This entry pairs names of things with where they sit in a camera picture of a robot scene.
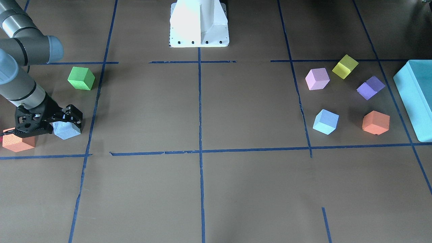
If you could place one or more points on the light pink foam block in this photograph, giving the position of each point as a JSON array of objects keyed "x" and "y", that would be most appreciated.
[{"x": 317, "y": 78}]

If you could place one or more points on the teal plastic bin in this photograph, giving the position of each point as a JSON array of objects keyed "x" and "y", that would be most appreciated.
[{"x": 414, "y": 84}]

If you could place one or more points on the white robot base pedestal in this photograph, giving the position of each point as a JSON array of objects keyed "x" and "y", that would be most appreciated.
[{"x": 199, "y": 24}]

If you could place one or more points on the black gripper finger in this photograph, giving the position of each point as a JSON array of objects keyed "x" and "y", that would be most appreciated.
[{"x": 72, "y": 115}]

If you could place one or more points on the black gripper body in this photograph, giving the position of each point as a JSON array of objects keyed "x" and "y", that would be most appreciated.
[{"x": 50, "y": 107}]

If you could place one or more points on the purple foam block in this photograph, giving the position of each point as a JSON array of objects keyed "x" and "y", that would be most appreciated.
[{"x": 370, "y": 87}]

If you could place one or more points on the orange textured foam block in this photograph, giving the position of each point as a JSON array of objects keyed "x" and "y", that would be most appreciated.
[{"x": 17, "y": 144}]

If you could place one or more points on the green foam block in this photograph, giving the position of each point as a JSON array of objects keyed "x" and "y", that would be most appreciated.
[{"x": 81, "y": 78}]

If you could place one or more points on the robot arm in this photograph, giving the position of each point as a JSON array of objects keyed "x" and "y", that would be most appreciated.
[{"x": 26, "y": 45}]

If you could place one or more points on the yellow foam block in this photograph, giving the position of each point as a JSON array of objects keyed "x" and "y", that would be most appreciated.
[{"x": 345, "y": 66}]

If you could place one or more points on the light blue foam block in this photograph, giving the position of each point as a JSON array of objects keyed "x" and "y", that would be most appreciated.
[{"x": 65, "y": 130}]

